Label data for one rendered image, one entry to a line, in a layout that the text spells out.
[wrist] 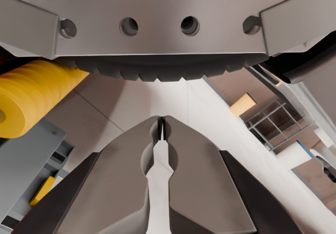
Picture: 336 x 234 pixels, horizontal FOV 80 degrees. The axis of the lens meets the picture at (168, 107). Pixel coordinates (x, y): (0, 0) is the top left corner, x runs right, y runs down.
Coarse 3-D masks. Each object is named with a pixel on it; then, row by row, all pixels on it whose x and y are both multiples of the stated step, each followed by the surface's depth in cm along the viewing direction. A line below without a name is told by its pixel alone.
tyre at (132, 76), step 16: (64, 64) 25; (80, 64) 24; (96, 64) 24; (112, 64) 24; (128, 64) 24; (144, 64) 24; (160, 64) 24; (176, 64) 24; (192, 64) 24; (208, 64) 24; (224, 64) 24; (240, 64) 24; (144, 80) 26; (160, 80) 26; (176, 80) 26
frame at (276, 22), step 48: (0, 0) 14; (48, 0) 14; (96, 0) 14; (144, 0) 14; (192, 0) 14; (240, 0) 14; (288, 0) 14; (48, 48) 15; (96, 48) 15; (144, 48) 15; (192, 48) 15; (240, 48) 15; (288, 48) 15
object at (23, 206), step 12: (60, 144) 66; (60, 156) 60; (48, 168) 57; (60, 168) 58; (36, 180) 54; (48, 180) 52; (24, 192) 50; (36, 192) 51; (24, 204) 48; (12, 216) 43; (0, 228) 40; (12, 228) 41
